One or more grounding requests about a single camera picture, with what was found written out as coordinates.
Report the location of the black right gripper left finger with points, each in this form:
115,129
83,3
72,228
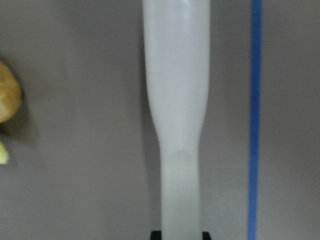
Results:
156,235

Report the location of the beige hand brush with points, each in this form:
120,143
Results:
177,62

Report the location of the brown toy potato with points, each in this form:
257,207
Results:
10,94

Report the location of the yellow toy corn cob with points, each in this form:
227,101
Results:
4,154

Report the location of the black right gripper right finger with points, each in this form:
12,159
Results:
206,235

